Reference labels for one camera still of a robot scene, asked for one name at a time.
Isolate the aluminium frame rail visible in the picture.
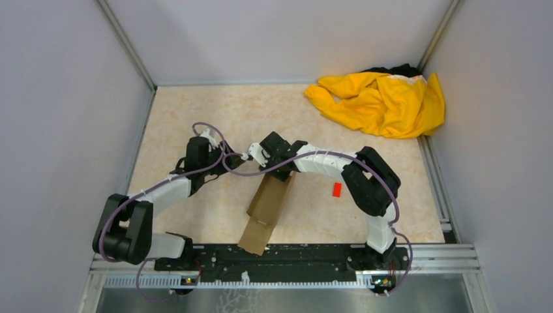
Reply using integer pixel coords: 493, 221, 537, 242
89, 244, 481, 290

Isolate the brown cardboard box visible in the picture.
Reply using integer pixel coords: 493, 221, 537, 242
238, 174, 295, 256

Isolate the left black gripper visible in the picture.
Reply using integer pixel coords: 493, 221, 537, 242
201, 139, 245, 175

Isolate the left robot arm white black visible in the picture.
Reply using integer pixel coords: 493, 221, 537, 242
92, 136, 245, 270

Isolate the small red block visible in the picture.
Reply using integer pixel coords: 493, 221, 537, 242
332, 182, 342, 198

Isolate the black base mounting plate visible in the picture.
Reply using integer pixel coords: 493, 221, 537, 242
154, 244, 410, 283

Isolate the black cloth behind yellow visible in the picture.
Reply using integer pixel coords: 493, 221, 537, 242
362, 63, 422, 78

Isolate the purple cable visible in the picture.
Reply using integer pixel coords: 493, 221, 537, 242
222, 149, 414, 297
98, 122, 252, 302

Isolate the yellow cloth garment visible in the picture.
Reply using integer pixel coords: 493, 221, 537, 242
304, 72, 446, 139

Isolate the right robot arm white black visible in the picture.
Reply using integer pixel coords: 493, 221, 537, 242
247, 132, 401, 269

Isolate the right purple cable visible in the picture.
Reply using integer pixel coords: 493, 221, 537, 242
222, 149, 414, 297

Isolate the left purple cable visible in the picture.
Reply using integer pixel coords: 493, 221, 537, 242
98, 122, 252, 302

